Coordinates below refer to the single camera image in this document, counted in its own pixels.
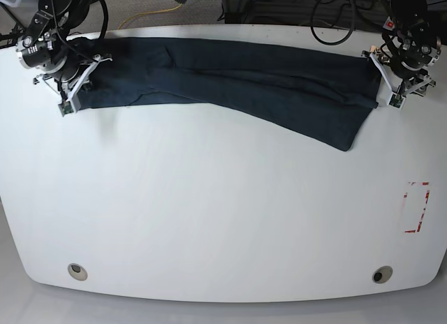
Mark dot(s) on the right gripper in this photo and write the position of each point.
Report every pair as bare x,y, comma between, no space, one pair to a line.
66,71

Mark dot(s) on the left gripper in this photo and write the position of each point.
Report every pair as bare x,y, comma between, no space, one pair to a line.
411,81

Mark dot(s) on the dark teal T-shirt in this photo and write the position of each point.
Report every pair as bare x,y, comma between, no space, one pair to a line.
321,95

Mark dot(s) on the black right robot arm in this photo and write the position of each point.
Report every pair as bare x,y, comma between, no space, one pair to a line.
45,46

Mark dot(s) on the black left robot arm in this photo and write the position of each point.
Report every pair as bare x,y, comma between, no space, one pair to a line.
412,44

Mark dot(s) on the red tape marking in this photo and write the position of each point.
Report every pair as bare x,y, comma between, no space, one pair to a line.
414,205

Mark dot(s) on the left table grommet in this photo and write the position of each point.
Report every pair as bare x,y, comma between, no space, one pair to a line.
77,272

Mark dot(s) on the table grommet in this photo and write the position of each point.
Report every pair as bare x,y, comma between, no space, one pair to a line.
77,272
382,274

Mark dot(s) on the right table grommet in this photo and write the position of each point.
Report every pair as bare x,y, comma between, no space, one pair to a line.
382,274

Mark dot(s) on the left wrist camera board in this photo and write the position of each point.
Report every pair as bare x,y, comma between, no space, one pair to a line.
397,101

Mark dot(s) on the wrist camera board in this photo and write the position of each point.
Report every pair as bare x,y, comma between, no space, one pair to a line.
66,108
397,101

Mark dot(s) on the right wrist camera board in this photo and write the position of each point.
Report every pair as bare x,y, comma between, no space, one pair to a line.
66,108

